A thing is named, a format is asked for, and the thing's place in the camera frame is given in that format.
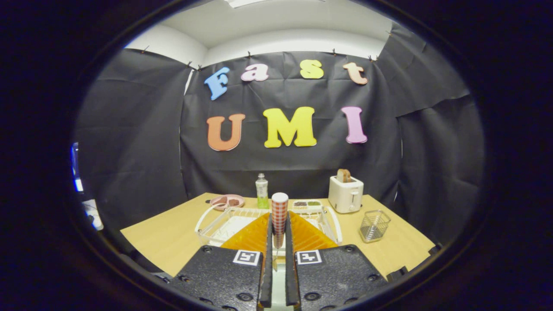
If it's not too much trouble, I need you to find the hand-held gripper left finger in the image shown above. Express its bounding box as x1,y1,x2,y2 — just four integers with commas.
168,212,274,311

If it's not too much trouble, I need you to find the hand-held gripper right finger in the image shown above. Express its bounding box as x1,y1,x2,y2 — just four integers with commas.
285,211,388,311

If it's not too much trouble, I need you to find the white wire dish rack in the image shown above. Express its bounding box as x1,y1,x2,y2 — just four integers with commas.
195,205,343,252

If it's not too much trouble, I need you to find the metal wire basket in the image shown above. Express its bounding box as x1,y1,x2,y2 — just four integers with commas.
359,210,391,243

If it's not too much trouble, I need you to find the small pink plate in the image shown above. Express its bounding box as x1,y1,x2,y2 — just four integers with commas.
210,194,245,211

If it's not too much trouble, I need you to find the white divided seed dish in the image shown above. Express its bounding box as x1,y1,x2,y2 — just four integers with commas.
292,200,324,213

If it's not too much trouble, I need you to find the white toaster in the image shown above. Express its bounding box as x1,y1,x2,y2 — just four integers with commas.
328,175,364,214

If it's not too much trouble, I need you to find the clear bottle with green liquid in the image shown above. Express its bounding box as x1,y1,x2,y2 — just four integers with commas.
255,173,269,209

